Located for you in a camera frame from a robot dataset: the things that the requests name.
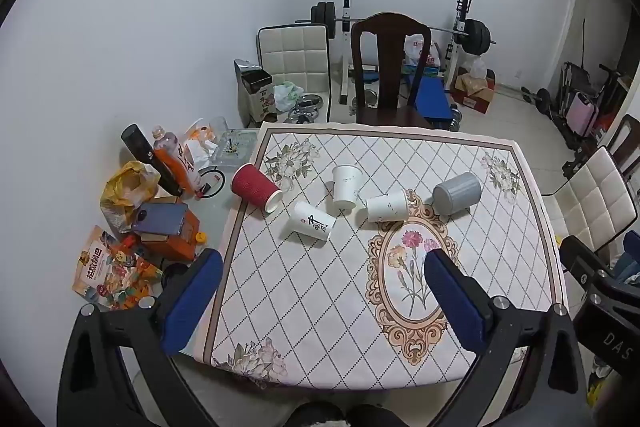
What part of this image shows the purple phone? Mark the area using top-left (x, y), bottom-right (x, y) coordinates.
top-left (132, 203), bottom-right (190, 236)

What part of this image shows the orange white plastic bag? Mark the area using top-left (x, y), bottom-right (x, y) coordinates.
top-left (182, 119), bottom-right (216, 162)

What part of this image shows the colourful snack packet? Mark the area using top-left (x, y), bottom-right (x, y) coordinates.
top-left (72, 225), bottom-right (163, 312)

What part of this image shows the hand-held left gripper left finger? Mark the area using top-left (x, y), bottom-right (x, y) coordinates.
top-left (56, 248), bottom-right (224, 427)

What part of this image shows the blue weight bench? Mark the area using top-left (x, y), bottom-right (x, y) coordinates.
top-left (407, 74), bottom-right (453, 128)

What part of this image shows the white paper cup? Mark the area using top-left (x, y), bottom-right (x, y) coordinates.
top-left (365, 190), bottom-right (408, 224)
top-left (332, 165), bottom-right (362, 210)

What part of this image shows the black cylinder bottle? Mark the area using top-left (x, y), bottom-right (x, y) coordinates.
top-left (121, 124), bottom-right (183, 196)

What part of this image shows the black barbell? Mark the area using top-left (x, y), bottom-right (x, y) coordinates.
top-left (295, 2), bottom-right (497, 55)

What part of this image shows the orange drink plastic bottle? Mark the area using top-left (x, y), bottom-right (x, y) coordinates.
top-left (151, 125), bottom-right (203, 192)

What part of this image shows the red ribbed paper cup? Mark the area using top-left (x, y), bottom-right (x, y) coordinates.
top-left (231, 163), bottom-right (283, 214)

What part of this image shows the dark wooden chair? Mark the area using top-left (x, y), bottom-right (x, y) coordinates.
top-left (350, 13), bottom-right (433, 130)
top-left (607, 114), bottom-right (640, 178)

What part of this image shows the white red plastic bag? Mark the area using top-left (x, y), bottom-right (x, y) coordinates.
top-left (404, 34), bottom-right (441, 68)

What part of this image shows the pink suitcase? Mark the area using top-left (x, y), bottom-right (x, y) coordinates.
top-left (570, 93), bottom-right (601, 138)

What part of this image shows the black dumbbell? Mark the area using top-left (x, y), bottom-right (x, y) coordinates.
top-left (521, 86), bottom-right (551, 112)

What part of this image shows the white cup red black print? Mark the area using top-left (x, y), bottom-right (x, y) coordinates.
top-left (288, 201), bottom-right (337, 242)

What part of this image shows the white padded chair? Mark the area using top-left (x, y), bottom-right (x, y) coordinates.
top-left (542, 146), bottom-right (638, 253)
top-left (257, 23), bottom-right (333, 122)

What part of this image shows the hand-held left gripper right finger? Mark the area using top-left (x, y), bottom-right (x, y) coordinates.
top-left (424, 249), bottom-right (586, 427)

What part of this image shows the grey cup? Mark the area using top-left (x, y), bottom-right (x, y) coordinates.
top-left (432, 172), bottom-right (483, 214)

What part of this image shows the cardboard box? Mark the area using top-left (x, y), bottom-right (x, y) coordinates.
top-left (452, 74), bottom-right (496, 114)

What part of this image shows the clear glass tray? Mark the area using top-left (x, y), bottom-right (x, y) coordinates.
top-left (197, 129), bottom-right (258, 168)

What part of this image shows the floral diamond pattern tablecloth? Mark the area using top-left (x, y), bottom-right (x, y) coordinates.
top-left (202, 122), bottom-right (568, 390)

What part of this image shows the orange box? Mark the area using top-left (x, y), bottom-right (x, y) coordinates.
top-left (140, 207), bottom-right (201, 263)

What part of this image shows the clear glass cup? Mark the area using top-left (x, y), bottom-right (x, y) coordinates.
top-left (209, 116), bottom-right (231, 148)

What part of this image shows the green white plastic bag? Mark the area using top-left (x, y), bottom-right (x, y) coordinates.
top-left (274, 82), bottom-right (303, 112)

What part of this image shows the yellow plastic bag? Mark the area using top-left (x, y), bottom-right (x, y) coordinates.
top-left (100, 161), bottom-right (161, 235)

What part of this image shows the brown printed gift box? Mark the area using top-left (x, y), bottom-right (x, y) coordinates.
top-left (235, 59), bottom-right (277, 128)

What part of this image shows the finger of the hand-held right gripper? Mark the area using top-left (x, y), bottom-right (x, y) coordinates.
top-left (559, 234), bottom-right (621, 280)

